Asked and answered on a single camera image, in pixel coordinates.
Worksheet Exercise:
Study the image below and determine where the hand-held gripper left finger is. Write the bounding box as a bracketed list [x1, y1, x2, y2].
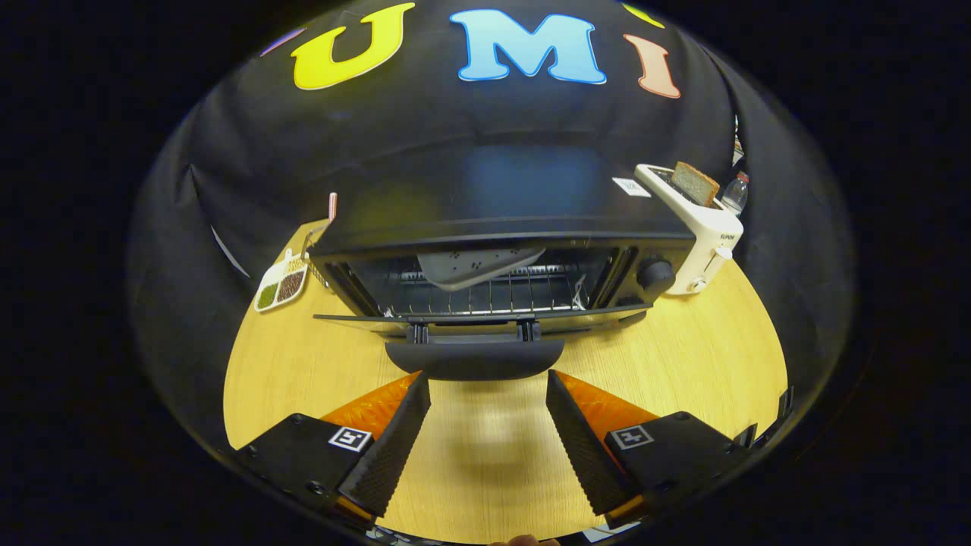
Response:
[235, 372, 432, 524]

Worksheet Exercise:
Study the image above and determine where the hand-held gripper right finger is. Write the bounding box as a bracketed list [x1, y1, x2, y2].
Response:
[546, 369, 759, 528]

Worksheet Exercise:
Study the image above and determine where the black toaster oven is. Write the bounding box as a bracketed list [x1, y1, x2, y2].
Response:
[307, 140, 699, 381]

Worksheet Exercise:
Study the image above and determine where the white food tray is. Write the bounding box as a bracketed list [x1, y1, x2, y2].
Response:
[417, 246, 547, 292]

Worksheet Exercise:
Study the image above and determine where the white pop-up toaster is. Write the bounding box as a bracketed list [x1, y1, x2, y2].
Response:
[633, 162, 746, 297]

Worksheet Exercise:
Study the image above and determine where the white divided bean dish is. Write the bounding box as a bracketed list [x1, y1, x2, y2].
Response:
[253, 249, 310, 313]

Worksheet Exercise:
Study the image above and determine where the brown bread slice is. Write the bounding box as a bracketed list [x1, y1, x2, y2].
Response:
[671, 161, 721, 208]

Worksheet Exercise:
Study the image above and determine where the clear plastic water bottle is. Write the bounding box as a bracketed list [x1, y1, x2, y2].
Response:
[721, 171, 752, 217]

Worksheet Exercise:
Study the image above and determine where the black backdrop cloth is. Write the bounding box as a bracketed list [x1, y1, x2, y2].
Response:
[129, 0, 854, 448]

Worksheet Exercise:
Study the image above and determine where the pink-handled wire whisk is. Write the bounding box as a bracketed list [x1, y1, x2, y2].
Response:
[302, 192, 338, 262]

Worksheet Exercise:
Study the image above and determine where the white power cable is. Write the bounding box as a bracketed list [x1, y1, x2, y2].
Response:
[211, 226, 251, 280]

